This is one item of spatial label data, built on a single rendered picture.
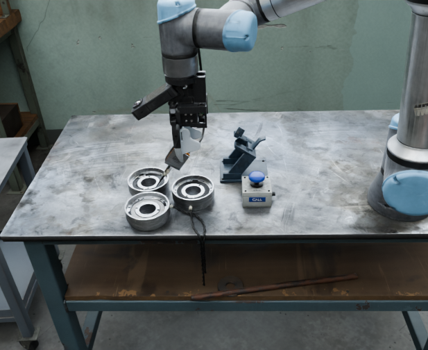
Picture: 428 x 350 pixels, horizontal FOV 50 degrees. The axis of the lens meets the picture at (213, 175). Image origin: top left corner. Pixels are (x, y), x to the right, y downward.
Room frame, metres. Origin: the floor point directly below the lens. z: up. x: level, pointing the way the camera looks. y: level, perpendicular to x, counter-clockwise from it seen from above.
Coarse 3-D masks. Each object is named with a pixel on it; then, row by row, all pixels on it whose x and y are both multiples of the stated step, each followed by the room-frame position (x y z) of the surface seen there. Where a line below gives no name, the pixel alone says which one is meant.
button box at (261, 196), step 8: (248, 184) 0.89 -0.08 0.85; (256, 184) 0.89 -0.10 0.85; (264, 184) 0.89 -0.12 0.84; (248, 192) 0.86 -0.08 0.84; (256, 192) 0.86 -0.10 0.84; (264, 192) 0.86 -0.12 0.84; (272, 192) 0.89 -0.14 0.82; (248, 200) 0.86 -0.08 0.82; (256, 200) 0.86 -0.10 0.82; (264, 200) 0.86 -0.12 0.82
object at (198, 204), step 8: (184, 176) 0.94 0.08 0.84; (192, 176) 0.95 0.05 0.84; (200, 176) 0.94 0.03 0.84; (176, 184) 0.92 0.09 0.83; (192, 184) 0.92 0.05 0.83; (208, 184) 0.92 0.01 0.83; (176, 192) 0.89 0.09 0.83; (184, 192) 0.89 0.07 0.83; (192, 192) 0.92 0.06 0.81; (200, 192) 0.89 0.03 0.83; (176, 200) 0.86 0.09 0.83; (184, 200) 0.85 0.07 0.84; (192, 200) 0.85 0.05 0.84; (200, 200) 0.85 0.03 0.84; (208, 200) 0.86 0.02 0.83; (184, 208) 0.86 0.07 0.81; (192, 208) 0.85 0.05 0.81; (200, 208) 0.86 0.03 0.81
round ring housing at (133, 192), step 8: (144, 168) 0.99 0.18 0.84; (152, 168) 0.99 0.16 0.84; (160, 168) 0.98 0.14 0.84; (128, 176) 0.95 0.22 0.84; (136, 176) 0.97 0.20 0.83; (144, 176) 0.97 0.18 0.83; (152, 176) 0.97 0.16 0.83; (168, 176) 0.95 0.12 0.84; (128, 184) 0.92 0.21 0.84; (144, 184) 0.96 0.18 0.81; (152, 184) 0.96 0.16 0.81; (168, 184) 0.93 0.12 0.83; (136, 192) 0.90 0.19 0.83; (160, 192) 0.90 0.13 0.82
